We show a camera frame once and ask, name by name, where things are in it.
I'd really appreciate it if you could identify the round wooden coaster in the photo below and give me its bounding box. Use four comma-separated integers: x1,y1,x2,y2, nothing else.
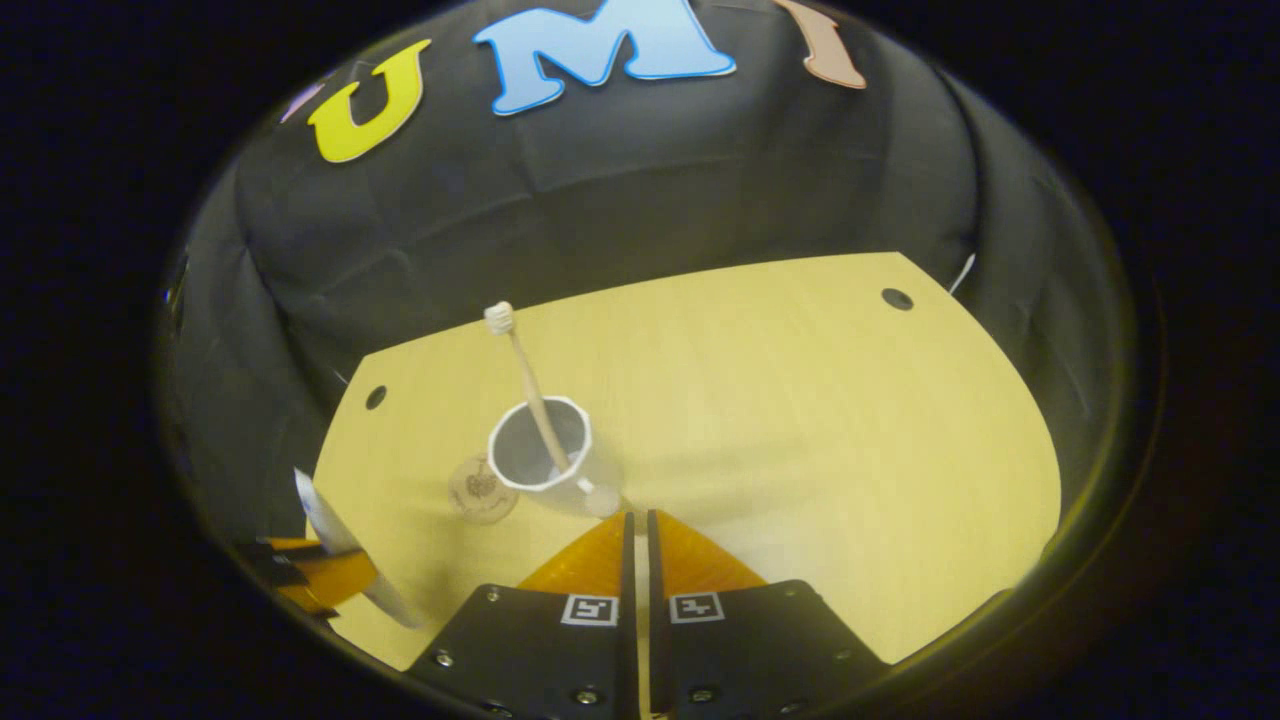
448,455,519,525

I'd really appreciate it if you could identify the white toothpaste tube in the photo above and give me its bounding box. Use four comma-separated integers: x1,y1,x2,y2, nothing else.
294,468,426,629

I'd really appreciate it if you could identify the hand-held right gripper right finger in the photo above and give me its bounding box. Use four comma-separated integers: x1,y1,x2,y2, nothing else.
647,508,891,720

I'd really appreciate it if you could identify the light wooden desktop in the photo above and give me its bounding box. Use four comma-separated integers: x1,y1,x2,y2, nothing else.
305,252,1063,671

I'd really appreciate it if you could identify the white cup with wooden handle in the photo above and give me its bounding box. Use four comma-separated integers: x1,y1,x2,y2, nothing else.
487,396,626,519

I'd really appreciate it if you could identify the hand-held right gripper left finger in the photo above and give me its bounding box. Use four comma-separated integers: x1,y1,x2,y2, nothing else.
405,510,637,720

